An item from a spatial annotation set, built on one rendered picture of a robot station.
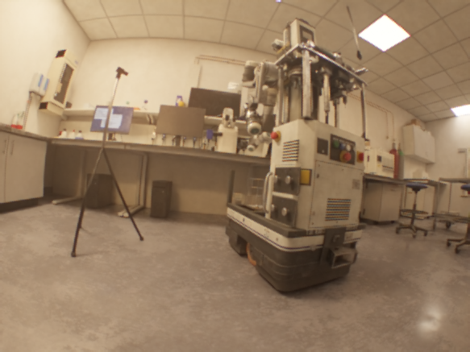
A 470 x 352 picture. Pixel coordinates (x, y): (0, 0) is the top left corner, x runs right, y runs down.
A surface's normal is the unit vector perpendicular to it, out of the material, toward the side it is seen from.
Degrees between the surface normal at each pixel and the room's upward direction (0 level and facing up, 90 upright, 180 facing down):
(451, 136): 90
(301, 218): 90
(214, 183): 90
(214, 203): 90
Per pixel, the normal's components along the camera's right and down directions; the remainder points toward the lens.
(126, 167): 0.18, 0.00
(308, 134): -0.41, -0.05
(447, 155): -0.98, -0.10
